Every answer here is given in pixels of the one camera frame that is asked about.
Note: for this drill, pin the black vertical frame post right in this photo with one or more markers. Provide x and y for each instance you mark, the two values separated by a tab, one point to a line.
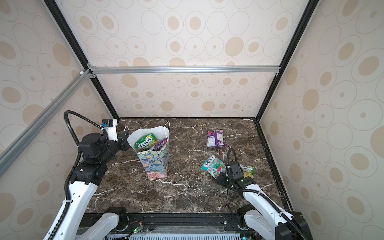
302	25

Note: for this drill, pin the small purple candy bag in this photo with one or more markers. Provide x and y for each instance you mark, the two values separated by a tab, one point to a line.
160	145

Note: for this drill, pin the aluminium rail left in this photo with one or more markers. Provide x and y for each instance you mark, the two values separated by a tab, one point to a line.
28	135

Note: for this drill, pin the white paper bag colourful print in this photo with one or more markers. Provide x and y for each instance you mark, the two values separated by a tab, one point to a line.
155	163

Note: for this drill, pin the black vertical frame post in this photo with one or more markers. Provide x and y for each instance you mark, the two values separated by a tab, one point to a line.
302	25
77	49

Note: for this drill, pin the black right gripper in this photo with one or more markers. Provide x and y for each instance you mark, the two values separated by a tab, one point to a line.
220	181

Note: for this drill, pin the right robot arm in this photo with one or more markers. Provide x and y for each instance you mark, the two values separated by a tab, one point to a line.
263	215

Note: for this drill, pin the teal spring candy bag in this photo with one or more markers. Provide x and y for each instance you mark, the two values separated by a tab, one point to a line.
214	166

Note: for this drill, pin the yellow green candy bag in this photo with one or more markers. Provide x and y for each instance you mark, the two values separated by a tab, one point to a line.
248	171

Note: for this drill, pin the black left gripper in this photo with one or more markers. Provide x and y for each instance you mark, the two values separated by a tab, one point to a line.
123	139

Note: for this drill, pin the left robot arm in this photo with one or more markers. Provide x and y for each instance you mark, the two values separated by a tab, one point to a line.
97	150

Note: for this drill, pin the purple berries candy bag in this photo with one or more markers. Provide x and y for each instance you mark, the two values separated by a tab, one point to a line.
215	139

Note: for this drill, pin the green snack bag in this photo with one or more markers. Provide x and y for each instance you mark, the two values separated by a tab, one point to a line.
145	142

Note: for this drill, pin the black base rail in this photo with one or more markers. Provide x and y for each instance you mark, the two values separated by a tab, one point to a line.
192	226

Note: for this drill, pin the horizontal aluminium rail back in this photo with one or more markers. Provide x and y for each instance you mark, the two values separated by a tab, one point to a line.
182	70

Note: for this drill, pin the black vertical frame post left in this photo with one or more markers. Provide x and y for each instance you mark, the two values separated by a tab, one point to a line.
77	49

